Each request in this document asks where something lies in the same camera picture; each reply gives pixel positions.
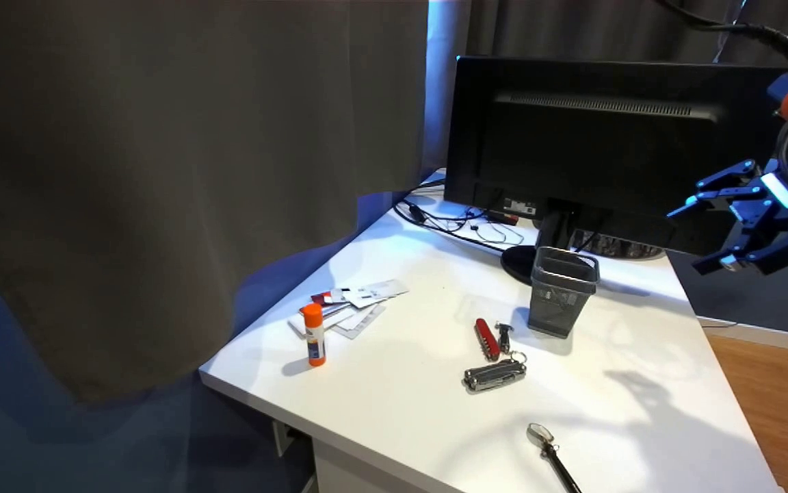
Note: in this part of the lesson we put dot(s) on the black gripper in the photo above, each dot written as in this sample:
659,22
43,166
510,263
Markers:
757,204

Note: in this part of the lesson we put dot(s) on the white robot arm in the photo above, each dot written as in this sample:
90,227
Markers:
777,159

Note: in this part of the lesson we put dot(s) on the large black monitor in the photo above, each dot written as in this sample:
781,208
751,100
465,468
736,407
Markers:
611,145

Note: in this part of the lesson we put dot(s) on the red pocket knife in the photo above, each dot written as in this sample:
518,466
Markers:
488,340

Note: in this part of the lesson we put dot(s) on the white cards on desk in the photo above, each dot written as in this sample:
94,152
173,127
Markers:
348,311

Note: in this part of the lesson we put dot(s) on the glue stick orange cap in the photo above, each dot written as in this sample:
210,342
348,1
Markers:
314,334

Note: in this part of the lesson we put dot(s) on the grey curtain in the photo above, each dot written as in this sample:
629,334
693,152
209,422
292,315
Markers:
160,152

